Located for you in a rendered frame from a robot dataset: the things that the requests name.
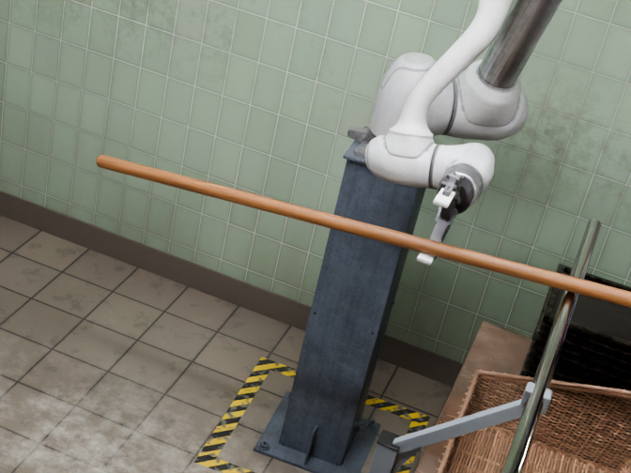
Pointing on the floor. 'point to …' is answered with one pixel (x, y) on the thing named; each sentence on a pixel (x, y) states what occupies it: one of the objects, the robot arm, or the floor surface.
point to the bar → (515, 459)
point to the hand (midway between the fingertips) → (433, 231)
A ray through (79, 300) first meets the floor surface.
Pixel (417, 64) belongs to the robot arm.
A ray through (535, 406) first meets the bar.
